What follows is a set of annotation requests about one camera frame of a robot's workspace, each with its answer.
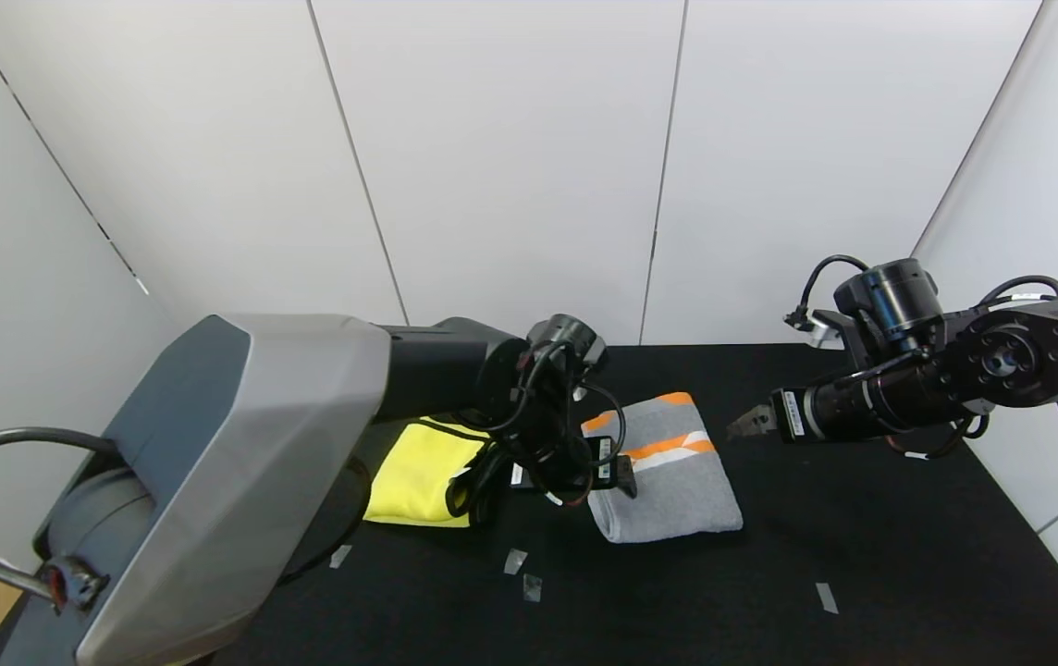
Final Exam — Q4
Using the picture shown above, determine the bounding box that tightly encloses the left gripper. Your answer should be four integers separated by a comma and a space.
560, 435, 638, 500

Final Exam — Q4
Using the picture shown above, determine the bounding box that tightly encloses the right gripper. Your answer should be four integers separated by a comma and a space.
725, 379, 873, 445

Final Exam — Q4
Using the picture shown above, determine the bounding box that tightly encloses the grey towel with orange marks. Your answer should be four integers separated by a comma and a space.
581, 391, 744, 545

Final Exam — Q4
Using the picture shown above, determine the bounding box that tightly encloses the yellow towel with black trim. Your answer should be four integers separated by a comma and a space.
363, 416, 495, 529

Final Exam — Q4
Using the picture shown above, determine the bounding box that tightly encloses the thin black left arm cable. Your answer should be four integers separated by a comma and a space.
446, 340, 628, 519

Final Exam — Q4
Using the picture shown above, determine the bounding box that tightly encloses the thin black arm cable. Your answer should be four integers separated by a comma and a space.
446, 340, 628, 519
783, 254, 1058, 462

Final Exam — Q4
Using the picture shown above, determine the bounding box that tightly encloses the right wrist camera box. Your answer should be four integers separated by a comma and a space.
806, 310, 854, 351

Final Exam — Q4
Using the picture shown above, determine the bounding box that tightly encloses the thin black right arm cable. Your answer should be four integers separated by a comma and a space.
783, 254, 1058, 462

